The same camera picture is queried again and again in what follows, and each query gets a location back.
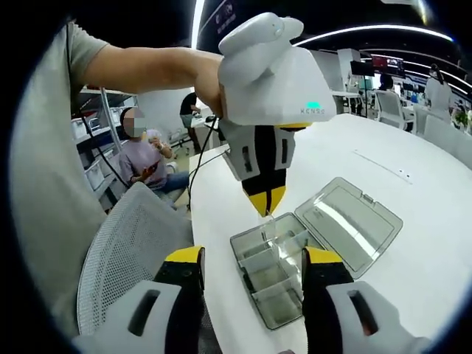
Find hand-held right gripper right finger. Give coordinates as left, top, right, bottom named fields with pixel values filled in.
left=301, top=246, right=431, bottom=354

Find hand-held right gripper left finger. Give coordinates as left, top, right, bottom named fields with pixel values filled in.
left=72, top=246, right=207, bottom=354

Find clear grey guide fixture box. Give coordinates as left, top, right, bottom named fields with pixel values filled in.
left=229, top=176, right=404, bottom=330

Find person's left hand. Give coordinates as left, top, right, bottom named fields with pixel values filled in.
left=195, top=55, right=226, bottom=118

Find dark hanging banner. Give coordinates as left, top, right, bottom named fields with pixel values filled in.
left=201, top=0, right=251, bottom=38

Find grey mesh office chair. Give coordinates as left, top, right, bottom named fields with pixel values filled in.
left=76, top=182, right=222, bottom=354

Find black monitor on stand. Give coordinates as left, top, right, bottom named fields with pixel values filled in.
left=349, top=60, right=375, bottom=89

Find ceiling light strips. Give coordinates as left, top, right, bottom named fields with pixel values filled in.
left=190, top=0, right=455, bottom=51

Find white mesh office chair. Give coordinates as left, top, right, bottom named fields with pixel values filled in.
left=412, top=105, right=449, bottom=143
left=423, top=114, right=472, bottom=170
left=374, top=90, right=410, bottom=130

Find white storage rack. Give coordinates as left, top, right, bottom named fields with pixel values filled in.
left=72, top=86, right=137, bottom=207

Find person's grey shirt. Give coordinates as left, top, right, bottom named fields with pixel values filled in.
left=9, top=21, right=111, bottom=329

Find red wall display screen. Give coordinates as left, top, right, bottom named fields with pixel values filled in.
left=372, top=55, right=406, bottom=77

